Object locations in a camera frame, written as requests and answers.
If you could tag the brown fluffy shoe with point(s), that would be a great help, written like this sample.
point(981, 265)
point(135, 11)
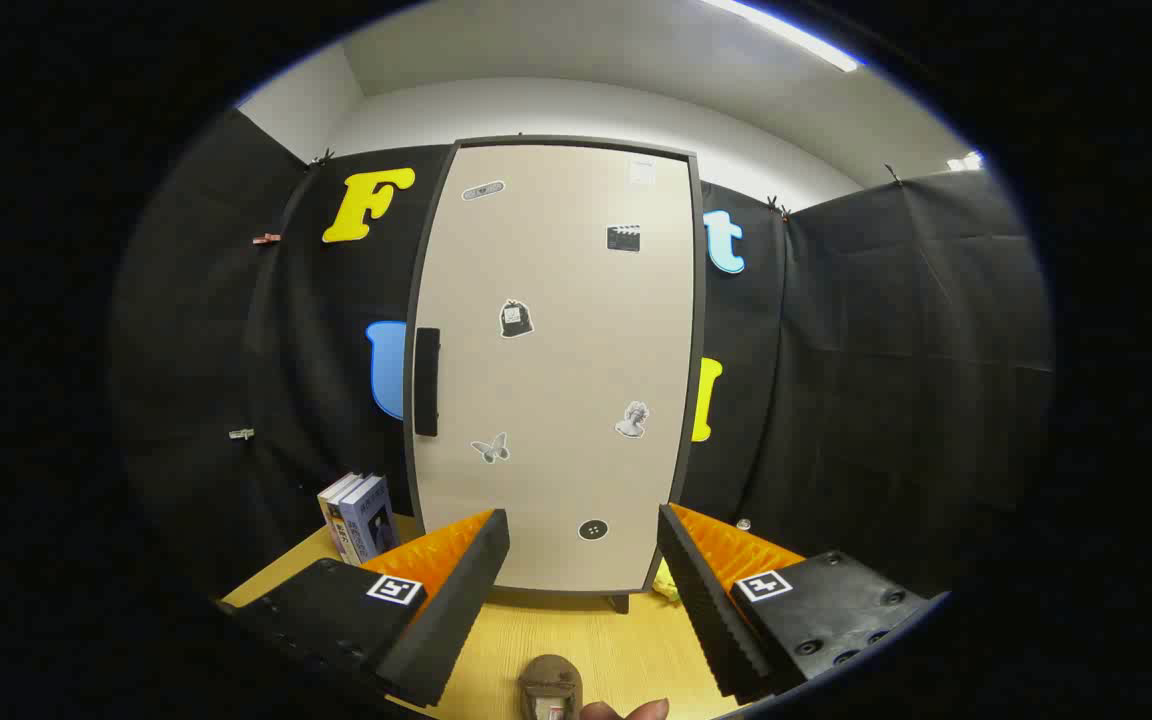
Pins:
point(548, 680)

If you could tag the small ceiling light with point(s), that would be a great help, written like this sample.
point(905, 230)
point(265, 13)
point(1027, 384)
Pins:
point(966, 161)

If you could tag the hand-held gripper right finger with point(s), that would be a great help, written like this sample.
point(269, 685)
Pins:
point(711, 610)

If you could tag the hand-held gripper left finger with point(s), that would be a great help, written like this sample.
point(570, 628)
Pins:
point(456, 610)

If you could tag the yellow pineapple plush toy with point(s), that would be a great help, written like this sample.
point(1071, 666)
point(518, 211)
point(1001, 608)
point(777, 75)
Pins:
point(666, 582)

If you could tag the ceiling light strip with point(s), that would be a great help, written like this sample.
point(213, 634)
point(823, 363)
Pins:
point(786, 32)

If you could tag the black backdrop cloth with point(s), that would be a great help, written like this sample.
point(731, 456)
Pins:
point(886, 350)

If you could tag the blue book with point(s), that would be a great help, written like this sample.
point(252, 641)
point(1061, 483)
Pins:
point(371, 520)

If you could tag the grey shoe cabinet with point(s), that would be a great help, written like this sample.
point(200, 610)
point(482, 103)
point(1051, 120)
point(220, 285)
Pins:
point(697, 330)

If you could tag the white book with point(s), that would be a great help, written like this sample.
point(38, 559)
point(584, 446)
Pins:
point(333, 500)

